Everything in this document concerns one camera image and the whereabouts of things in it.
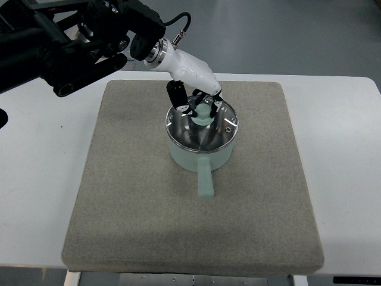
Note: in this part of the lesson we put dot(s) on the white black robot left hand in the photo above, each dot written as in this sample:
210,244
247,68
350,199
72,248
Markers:
192,79

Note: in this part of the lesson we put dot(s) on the glass lid with green knob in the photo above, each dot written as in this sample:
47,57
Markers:
202,134

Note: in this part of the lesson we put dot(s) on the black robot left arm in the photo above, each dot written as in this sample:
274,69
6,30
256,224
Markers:
72,44

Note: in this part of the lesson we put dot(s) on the metal table frame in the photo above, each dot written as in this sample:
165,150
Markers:
76,278

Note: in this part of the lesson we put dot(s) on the beige square mat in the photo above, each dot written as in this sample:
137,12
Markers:
138,211

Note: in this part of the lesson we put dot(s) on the mint green saucepan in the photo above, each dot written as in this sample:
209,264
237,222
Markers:
202,162

